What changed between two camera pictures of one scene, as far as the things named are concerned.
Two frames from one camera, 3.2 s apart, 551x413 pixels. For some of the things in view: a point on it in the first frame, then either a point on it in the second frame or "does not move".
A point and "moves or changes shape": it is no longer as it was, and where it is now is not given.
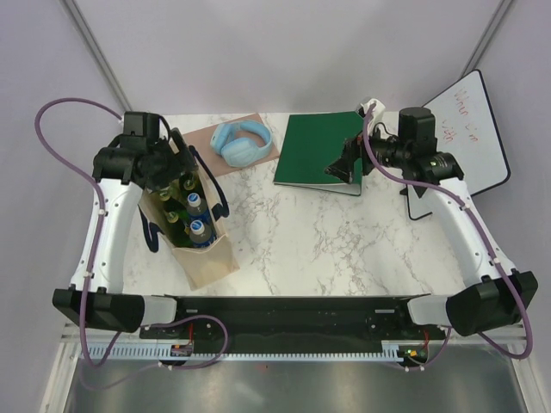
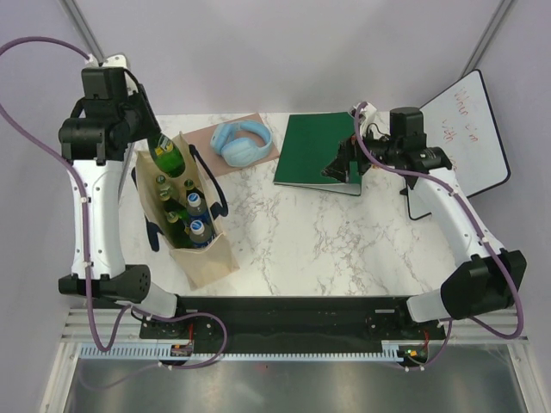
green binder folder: [311, 143] does not move
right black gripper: [343, 167] does not move
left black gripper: [181, 163] → [151, 126]
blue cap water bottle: [197, 208] does not move
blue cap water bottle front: [201, 235] does not move
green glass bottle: [171, 192] moves or changes shape
